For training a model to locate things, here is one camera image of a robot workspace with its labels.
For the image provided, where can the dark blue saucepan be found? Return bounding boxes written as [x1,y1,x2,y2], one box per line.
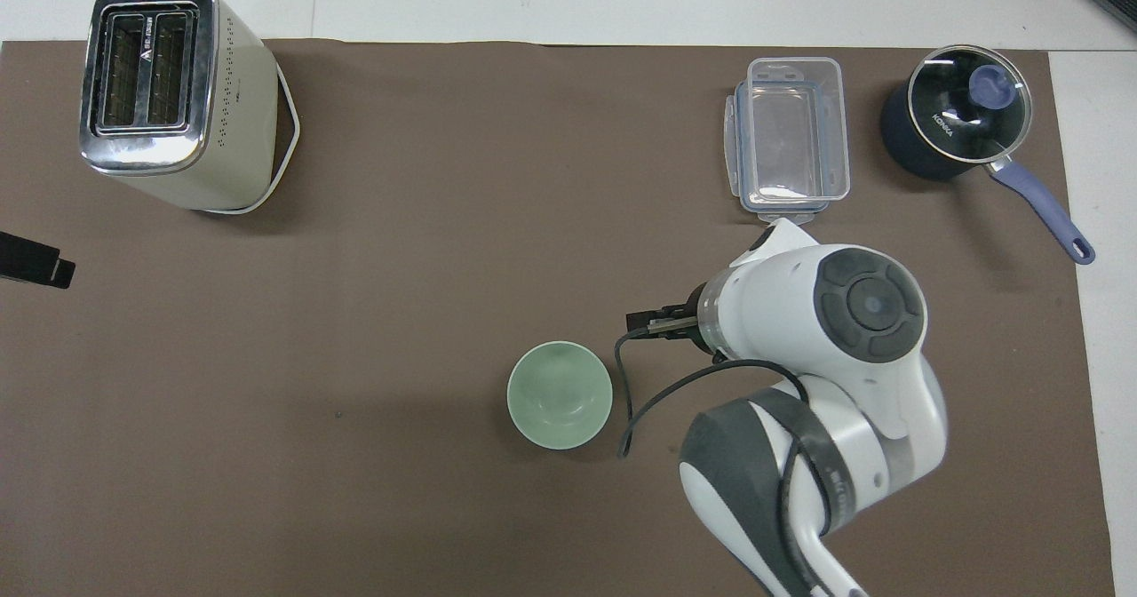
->
[879,64,1097,267]

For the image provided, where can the clear lid with blue seal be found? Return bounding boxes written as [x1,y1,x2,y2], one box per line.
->
[724,80,836,226]

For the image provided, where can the black stand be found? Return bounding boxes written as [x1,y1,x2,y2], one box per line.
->
[0,231,77,291]

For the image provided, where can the clear plastic container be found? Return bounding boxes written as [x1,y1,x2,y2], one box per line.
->
[746,57,852,205]

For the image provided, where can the green bowl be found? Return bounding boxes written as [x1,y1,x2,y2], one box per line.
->
[506,340,614,451]

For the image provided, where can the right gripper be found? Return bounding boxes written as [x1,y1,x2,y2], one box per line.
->
[660,283,711,352]

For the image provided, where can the black cable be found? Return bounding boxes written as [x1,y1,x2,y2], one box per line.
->
[614,310,855,597]

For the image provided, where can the cream and chrome toaster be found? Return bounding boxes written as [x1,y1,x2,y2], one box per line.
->
[78,0,302,217]

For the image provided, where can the glass pot lid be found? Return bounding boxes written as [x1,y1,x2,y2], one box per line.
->
[906,44,1035,165]

